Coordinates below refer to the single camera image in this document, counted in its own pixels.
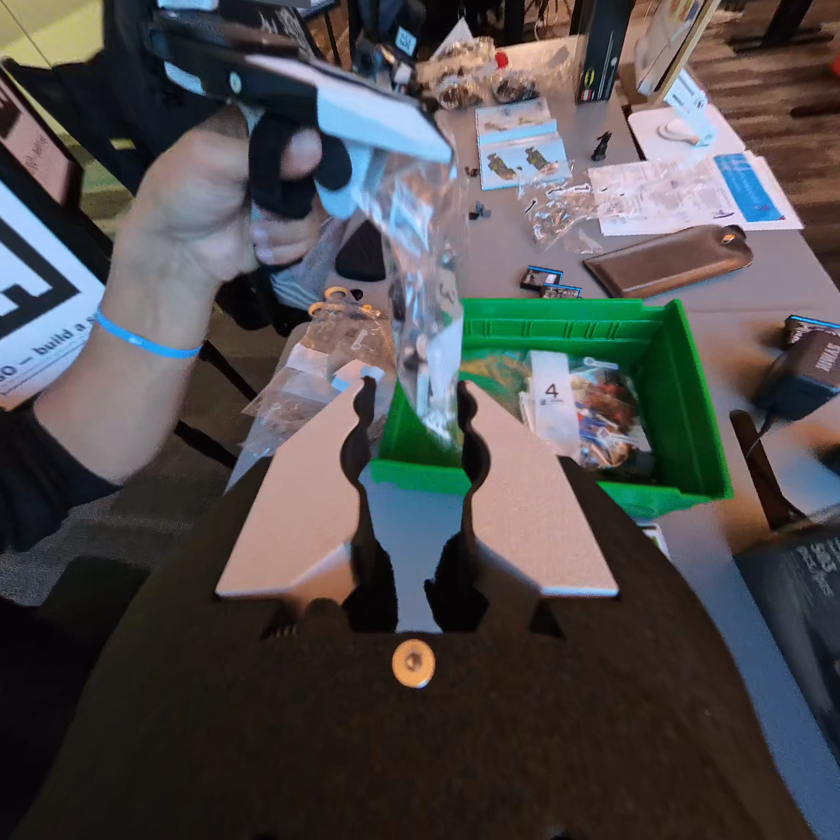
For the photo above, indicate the small red object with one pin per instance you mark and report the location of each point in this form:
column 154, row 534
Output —
column 502, row 60

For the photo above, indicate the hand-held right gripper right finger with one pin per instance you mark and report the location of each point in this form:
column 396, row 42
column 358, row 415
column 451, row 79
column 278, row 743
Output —
column 538, row 518

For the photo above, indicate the black power adapter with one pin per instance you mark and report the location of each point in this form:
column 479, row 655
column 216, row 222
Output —
column 804, row 380

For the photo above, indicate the small black figure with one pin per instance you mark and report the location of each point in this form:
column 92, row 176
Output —
column 601, row 145

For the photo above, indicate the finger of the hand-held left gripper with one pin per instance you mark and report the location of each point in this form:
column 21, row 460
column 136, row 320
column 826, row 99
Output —
column 387, row 128
column 308, row 71

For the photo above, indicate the bags of lego parts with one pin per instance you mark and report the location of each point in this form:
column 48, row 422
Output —
column 485, row 79

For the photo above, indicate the crumpled clear plastic wrap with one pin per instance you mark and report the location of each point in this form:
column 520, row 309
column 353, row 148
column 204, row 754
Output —
column 571, row 210

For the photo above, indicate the white document stand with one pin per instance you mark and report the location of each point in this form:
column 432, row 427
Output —
column 682, row 98

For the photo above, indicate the blue wristband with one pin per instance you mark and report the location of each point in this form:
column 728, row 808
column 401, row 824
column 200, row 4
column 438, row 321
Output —
column 144, row 344

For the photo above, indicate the clear plastic parts bag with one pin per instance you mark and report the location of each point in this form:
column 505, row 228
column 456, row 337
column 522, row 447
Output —
column 420, row 262

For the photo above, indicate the crumpled empty plastic bag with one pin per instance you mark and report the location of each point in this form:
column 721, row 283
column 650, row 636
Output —
column 315, row 354

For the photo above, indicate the green plastic bin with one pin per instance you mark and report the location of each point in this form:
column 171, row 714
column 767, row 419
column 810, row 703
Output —
column 682, row 407

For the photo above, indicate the white numbered paper bag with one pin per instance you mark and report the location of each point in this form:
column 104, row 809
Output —
column 551, row 394

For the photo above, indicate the dark round chair seat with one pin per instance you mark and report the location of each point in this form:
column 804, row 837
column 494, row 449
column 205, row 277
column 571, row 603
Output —
column 359, row 253

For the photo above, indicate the tall black box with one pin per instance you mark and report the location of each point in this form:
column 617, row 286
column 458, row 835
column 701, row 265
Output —
column 604, row 52

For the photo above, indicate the clear bag colourful pieces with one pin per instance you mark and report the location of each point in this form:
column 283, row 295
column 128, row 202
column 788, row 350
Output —
column 610, row 420

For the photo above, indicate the person's left hand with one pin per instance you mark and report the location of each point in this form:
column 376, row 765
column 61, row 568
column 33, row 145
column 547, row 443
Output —
column 177, row 216

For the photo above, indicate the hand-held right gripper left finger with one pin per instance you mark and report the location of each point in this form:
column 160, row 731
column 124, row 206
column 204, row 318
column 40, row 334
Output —
column 295, row 518

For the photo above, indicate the small open booklet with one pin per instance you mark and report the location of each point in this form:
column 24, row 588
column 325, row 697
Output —
column 518, row 144

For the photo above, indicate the small black blue box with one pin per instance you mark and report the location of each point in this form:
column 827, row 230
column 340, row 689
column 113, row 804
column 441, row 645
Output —
column 810, row 328
column 563, row 292
column 541, row 277

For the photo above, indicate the person's left forearm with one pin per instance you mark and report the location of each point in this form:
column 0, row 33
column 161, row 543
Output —
column 98, row 407

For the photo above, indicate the white paper sheets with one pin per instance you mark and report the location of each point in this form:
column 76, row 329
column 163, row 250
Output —
column 663, row 197

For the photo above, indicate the white sign black print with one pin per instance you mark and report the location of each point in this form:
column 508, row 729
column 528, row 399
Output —
column 33, row 282

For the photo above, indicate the black leather pouch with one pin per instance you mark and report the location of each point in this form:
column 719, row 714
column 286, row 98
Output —
column 669, row 259

